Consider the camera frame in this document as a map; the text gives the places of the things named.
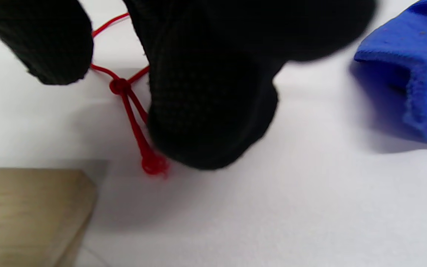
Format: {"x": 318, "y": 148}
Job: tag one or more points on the blue towel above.
{"x": 421, "y": 55}

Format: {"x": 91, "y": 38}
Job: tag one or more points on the wooden rack with posts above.
{"x": 24, "y": 215}

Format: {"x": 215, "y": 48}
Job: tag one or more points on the person's right hand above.
{"x": 206, "y": 92}

